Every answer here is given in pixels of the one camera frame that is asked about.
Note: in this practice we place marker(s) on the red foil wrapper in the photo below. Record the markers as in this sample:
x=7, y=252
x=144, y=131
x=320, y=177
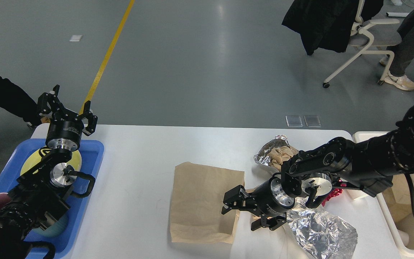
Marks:
x=334, y=193

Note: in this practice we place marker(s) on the upright white paper cup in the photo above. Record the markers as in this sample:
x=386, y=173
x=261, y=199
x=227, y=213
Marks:
x=356, y=194

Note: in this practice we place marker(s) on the white office chair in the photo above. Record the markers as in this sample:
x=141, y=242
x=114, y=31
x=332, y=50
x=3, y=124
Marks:
x=369, y=37

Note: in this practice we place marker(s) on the brown paper bag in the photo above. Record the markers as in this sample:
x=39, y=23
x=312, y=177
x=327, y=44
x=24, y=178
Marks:
x=398, y=198
x=197, y=201

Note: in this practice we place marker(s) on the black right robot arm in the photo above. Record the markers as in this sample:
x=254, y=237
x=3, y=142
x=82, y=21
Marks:
x=368, y=166

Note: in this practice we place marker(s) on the white desk base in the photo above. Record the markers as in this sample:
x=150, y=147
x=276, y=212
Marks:
x=397, y=15

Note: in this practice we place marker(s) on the black jacket on chair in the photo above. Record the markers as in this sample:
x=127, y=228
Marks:
x=322, y=24

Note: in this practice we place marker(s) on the yellow plate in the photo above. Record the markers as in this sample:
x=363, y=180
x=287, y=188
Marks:
x=35, y=158

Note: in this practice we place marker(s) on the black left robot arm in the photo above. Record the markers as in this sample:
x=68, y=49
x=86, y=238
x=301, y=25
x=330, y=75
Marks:
x=39, y=198

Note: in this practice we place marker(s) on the upper aluminium foil sheet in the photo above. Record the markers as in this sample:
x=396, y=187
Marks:
x=262, y=157

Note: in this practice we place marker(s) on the aluminium foil sheet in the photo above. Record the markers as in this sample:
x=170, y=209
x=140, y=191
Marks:
x=262, y=157
x=321, y=234

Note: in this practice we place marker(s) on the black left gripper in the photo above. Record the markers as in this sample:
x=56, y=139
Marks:
x=64, y=134

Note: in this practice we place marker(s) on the crumpled brown paper ball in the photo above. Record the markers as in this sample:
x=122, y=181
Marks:
x=252, y=190

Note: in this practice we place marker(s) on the lower aluminium foil sheet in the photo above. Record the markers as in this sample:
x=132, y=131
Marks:
x=321, y=234

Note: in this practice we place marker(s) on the green grey mug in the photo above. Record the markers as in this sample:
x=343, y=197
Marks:
x=55, y=229

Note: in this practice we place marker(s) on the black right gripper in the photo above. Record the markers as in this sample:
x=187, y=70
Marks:
x=271, y=199

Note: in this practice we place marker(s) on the crumpled paper in foil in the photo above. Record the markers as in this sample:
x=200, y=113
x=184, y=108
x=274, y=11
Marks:
x=278, y=155

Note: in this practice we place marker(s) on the person in black clothes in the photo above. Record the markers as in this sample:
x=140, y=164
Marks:
x=16, y=101

